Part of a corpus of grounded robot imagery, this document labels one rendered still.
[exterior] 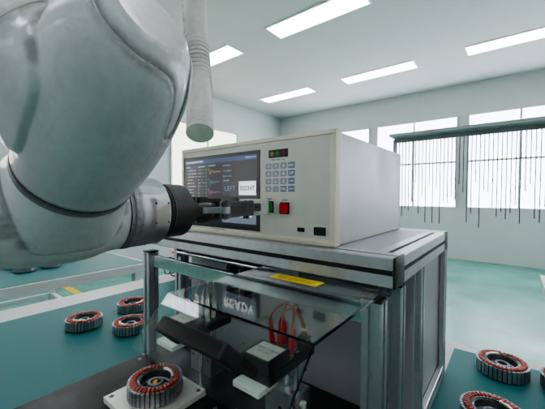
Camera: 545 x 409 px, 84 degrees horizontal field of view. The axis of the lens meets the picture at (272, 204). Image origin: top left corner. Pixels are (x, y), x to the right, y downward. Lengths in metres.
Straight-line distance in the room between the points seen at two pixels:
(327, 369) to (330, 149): 0.48
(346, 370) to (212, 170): 0.53
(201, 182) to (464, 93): 6.55
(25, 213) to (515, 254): 6.76
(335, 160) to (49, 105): 0.41
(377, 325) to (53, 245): 0.41
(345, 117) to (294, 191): 7.11
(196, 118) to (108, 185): 1.59
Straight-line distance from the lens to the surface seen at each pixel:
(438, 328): 0.94
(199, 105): 1.92
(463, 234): 6.83
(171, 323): 0.38
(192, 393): 0.78
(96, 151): 0.25
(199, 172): 0.77
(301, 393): 0.69
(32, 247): 0.35
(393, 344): 0.61
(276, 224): 0.60
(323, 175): 0.55
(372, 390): 0.54
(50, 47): 0.24
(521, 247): 6.81
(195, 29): 2.27
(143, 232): 0.40
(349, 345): 0.73
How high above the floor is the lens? 1.20
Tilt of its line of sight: 2 degrees down
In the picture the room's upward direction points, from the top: straight up
